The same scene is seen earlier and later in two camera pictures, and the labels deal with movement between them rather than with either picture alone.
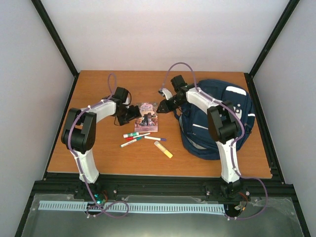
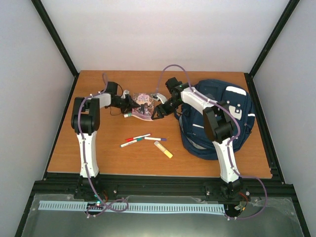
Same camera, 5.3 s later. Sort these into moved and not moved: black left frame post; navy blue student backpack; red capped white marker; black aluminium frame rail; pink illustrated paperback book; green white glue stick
Moved: green white glue stick; pink illustrated paperback book
Not moved: black left frame post; black aluminium frame rail; red capped white marker; navy blue student backpack
